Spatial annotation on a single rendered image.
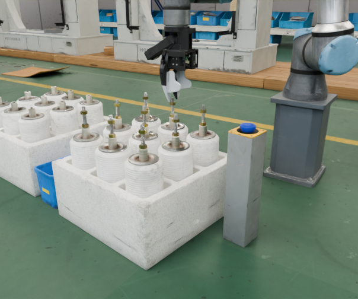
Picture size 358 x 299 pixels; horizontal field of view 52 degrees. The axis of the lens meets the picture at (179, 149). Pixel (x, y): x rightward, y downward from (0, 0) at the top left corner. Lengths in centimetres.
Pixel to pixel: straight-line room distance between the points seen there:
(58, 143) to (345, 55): 94
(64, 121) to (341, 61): 92
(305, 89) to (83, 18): 320
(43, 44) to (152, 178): 377
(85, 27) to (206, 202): 338
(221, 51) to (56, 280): 243
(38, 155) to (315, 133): 93
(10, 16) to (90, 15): 134
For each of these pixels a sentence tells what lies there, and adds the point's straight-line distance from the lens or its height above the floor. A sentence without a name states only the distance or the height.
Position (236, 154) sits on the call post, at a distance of 92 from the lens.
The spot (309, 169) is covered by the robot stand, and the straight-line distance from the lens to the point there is 138.
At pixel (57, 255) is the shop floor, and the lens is 104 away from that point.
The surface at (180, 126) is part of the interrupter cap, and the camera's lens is 114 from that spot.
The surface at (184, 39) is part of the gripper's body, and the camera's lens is 104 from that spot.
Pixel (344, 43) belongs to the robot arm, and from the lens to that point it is 117.
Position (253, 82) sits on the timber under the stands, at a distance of 290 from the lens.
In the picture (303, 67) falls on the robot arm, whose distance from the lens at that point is 131.
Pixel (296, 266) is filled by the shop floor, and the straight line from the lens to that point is 100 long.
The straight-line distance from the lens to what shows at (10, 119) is 140.
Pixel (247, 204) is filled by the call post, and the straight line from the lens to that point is 96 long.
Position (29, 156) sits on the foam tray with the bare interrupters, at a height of 15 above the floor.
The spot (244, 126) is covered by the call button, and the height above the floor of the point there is 33.
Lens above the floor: 61
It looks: 22 degrees down
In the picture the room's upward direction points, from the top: straight up
